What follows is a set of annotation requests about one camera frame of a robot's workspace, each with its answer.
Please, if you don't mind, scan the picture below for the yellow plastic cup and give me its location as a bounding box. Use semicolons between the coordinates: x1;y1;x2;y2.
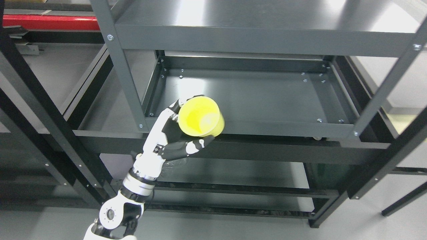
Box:
177;96;225;138

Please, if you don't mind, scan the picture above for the dark grey metal shelf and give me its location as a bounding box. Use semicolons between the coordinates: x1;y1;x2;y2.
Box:
76;0;426;228

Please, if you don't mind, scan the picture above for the black metal rack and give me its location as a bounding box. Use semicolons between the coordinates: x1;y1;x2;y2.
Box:
1;25;116;210

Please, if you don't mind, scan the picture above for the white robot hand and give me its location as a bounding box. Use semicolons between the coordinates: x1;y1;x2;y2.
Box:
131;98;215;181

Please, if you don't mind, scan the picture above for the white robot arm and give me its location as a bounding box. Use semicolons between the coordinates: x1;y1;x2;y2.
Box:
84;95;225;240

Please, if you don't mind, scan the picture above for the red beam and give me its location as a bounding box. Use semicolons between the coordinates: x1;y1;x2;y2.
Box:
2;15;100;31

